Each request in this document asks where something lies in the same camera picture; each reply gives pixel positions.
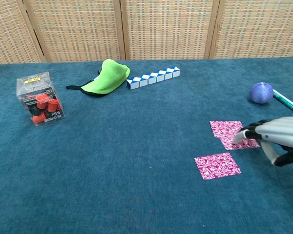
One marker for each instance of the blue white snake puzzle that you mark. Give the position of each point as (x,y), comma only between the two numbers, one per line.
(152,78)

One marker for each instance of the purple ball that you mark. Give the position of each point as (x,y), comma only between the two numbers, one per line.
(261,93)

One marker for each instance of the green fleece eye mask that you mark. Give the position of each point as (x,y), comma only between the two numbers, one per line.
(107,78)

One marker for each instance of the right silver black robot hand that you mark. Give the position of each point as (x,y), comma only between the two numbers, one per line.
(280,131)

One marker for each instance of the blue felt table cover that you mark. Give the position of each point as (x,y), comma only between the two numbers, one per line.
(112,158)

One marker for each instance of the pink glitter pouch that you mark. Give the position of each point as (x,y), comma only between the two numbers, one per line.
(217,166)

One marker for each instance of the green white marker pen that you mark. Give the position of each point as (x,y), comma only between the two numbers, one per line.
(285,101)

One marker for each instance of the clear box of red caps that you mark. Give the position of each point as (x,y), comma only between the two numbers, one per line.
(42,102)

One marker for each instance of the woven rattan folding screen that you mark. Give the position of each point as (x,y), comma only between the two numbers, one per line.
(75,29)

